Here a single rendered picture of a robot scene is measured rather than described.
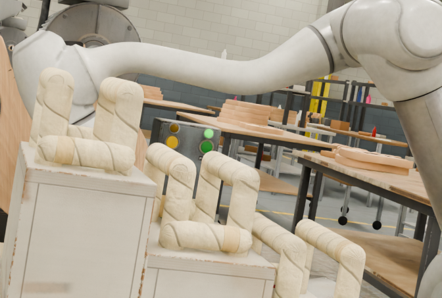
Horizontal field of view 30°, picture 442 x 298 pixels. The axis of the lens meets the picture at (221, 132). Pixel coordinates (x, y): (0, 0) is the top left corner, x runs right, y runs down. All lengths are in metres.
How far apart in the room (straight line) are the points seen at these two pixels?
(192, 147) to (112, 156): 1.12
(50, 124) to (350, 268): 0.42
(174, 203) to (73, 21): 1.09
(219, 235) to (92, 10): 1.12
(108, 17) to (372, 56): 0.83
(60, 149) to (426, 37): 0.65
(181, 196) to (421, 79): 0.55
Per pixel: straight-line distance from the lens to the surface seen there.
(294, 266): 1.05
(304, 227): 1.21
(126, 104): 0.96
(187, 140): 2.06
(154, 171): 1.15
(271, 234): 1.10
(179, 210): 0.99
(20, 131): 1.79
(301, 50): 1.51
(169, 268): 0.96
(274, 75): 1.50
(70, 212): 0.93
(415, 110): 1.43
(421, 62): 1.35
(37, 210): 0.93
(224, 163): 1.08
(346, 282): 1.08
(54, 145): 0.95
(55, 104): 0.95
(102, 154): 0.95
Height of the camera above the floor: 1.22
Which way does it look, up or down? 3 degrees down
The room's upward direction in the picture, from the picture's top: 10 degrees clockwise
